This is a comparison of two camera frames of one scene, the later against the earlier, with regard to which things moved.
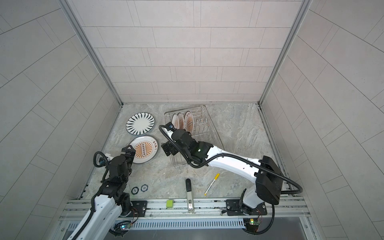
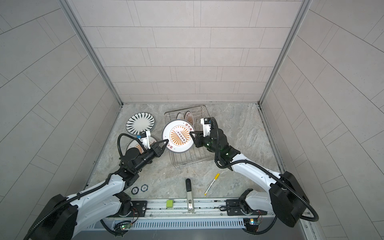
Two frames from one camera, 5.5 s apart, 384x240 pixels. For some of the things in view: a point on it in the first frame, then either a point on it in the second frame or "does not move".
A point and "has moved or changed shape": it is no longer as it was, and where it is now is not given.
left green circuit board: [125, 226] does not move
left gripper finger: [124, 149] to [159, 145]
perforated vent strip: [178, 224] does not move
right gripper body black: [174, 147] to [208, 143]
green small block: [169, 203] does not move
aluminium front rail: [205, 210] does not move
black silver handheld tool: [190, 208] does not move
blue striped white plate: [140, 123] does not move
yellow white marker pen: [215, 178] does not move
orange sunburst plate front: [175, 121] has moved or changed shape
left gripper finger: [130, 151] to [157, 149]
